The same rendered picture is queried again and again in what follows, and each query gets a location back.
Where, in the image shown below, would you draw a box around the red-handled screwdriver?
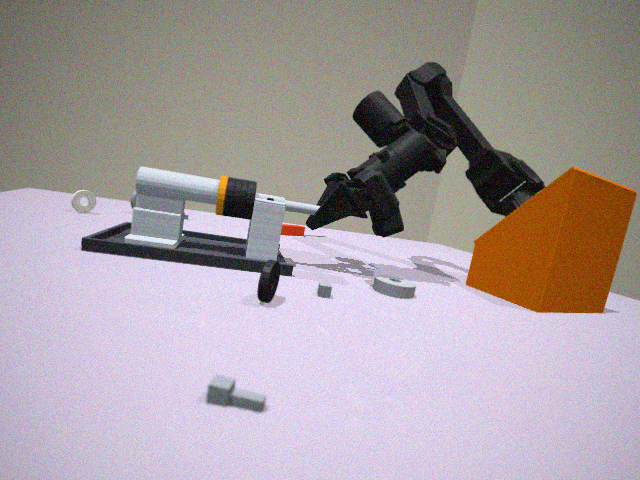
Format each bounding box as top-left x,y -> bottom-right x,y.
281,224 -> 315,236

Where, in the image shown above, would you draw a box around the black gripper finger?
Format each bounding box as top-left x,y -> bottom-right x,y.
306,181 -> 336,228
308,181 -> 368,230

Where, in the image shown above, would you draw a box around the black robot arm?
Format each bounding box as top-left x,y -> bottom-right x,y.
353,62 -> 546,237

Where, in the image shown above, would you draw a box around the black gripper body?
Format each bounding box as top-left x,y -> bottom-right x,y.
324,147 -> 408,221

